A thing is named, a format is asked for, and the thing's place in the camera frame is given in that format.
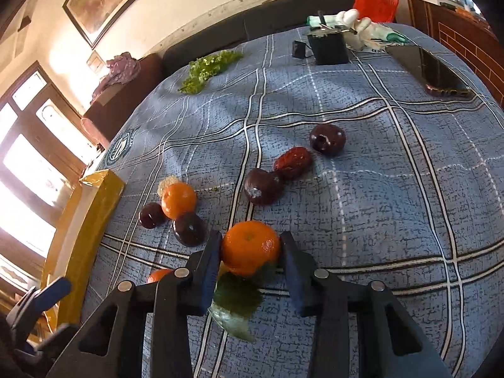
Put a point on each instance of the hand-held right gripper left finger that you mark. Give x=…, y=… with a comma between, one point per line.
x=212, y=267

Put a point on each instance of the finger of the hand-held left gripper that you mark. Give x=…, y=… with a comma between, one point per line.
x=51, y=338
x=45, y=293

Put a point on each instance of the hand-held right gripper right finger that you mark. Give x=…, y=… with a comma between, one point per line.
x=293, y=275

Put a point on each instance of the tangerine with green leaf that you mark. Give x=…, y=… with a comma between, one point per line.
x=250, y=248

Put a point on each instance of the small tangerine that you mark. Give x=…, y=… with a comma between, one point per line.
x=159, y=275

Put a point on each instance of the yellow cardboard box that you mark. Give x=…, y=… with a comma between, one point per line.
x=84, y=240

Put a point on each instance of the tangerine with dry leaf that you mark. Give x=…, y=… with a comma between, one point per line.
x=179, y=201

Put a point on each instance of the small dark plum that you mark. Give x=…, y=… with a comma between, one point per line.
x=151, y=215

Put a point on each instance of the dark plum with white spot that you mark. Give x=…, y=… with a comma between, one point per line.
x=263, y=187

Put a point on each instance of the dark plum with stem dimple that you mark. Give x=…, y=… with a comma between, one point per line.
x=327, y=139

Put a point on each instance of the blue plaid blanket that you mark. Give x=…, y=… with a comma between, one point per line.
x=374, y=204

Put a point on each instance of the red jujube date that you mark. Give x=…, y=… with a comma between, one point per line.
x=293, y=162

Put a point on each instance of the wooden framed window door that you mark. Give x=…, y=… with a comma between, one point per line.
x=27, y=157

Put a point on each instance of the brown armchair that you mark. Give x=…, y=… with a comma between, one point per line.
x=130, y=98

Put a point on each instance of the green lettuce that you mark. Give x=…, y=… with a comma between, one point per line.
x=206, y=70

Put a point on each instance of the purple cloth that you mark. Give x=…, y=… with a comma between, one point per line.
x=118, y=74

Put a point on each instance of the small black device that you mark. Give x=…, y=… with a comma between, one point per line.
x=298, y=50

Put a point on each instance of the black box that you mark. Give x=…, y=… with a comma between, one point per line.
x=328, y=49

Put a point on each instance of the black smartphone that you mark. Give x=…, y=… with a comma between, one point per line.
x=431, y=69

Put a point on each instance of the white plastic bag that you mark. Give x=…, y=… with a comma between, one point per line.
x=364, y=31

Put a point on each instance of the dark grey headboard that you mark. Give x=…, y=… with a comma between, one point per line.
x=271, y=13

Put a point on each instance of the framed painting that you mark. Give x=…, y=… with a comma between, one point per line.
x=112, y=0

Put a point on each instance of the brown wooden cabinet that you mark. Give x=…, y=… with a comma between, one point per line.
x=460, y=35

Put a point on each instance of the wall switch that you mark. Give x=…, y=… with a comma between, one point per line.
x=95, y=63

